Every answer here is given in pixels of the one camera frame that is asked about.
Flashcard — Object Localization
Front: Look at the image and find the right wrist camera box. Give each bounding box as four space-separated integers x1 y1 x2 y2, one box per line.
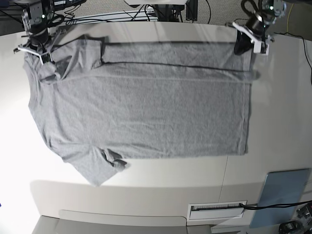
253 40 269 55

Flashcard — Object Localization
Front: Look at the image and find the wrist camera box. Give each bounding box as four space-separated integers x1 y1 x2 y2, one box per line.
39 51 54 64
253 40 269 55

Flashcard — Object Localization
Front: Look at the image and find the blue-grey panel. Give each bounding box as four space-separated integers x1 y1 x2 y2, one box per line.
250 168 311 229

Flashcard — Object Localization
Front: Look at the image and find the white cable grommet plate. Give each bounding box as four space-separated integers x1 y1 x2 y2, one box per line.
187 200 247 221

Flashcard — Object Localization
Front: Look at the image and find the yellow cable on floor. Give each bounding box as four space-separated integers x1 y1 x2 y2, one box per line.
286 4 293 34

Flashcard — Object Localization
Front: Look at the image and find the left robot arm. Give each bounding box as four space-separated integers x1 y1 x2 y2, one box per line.
52 0 286 83

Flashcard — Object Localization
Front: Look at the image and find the black cable on table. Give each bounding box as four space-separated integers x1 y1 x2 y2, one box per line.
239 201 312 211

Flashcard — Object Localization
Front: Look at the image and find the black aluminium extrusion post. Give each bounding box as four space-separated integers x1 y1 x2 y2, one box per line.
186 0 198 22

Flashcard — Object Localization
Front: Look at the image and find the black device bottom right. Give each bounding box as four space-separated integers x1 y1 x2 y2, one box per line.
278 220 304 234

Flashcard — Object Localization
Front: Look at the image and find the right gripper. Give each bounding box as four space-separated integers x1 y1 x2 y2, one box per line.
13 29 66 58

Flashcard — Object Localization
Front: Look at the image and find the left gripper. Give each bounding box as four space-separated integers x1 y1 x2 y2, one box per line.
226 14 275 44

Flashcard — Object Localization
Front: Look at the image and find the black cable right edge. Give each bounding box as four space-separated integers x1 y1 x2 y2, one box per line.
302 36 312 86

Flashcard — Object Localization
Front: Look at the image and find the grey T-shirt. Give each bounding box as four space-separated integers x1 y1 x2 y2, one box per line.
23 34 261 188

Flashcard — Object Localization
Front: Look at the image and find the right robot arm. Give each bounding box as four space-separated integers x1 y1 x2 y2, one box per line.
18 0 230 63

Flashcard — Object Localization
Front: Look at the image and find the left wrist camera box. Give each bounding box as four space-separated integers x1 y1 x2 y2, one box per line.
39 51 54 64

